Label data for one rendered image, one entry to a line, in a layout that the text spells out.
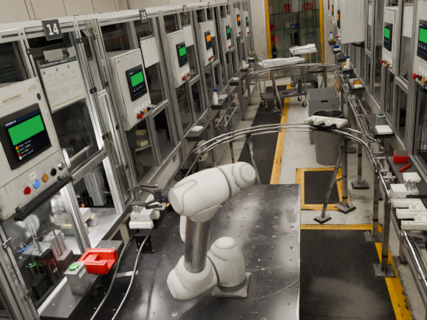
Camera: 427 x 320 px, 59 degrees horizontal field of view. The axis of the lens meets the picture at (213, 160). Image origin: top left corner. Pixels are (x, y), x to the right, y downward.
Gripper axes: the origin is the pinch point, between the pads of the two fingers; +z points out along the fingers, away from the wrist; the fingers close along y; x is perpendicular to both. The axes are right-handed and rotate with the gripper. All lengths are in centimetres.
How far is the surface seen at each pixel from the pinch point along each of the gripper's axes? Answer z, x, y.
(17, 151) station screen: 18, 48, 47
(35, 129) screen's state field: 18, 34, 51
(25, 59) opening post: 22, 23, 78
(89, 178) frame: 42.2, -24.7, -0.6
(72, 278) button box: 11, 51, -12
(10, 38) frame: 22, 28, 87
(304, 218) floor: -85, -157, -113
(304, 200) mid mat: -84, -189, -111
